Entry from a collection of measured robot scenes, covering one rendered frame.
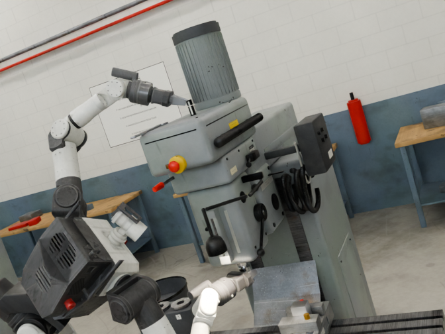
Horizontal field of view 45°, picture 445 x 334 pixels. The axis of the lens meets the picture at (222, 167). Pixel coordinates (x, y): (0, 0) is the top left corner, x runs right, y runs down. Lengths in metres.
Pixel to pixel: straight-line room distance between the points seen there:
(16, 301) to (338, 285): 1.34
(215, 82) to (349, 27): 4.03
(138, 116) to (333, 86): 2.55
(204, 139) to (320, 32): 4.45
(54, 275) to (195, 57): 0.97
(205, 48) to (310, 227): 0.90
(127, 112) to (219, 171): 5.35
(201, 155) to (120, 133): 5.55
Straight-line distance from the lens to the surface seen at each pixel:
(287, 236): 2.46
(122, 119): 7.25
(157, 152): 1.87
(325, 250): 2.44
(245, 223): 1.99
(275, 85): 6.31
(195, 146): 1.80
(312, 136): 2.11
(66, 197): 1.94
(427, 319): 2.16
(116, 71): 2.05
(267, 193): 2.18
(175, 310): 2.36
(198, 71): 2.16
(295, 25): 6.20
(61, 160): 2.04
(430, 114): 5.58
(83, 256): 1.72
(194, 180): 1.95
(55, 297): 1.82
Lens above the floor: 2.00
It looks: 9 degrees down
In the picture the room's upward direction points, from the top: 18 degrees counter-clockwise
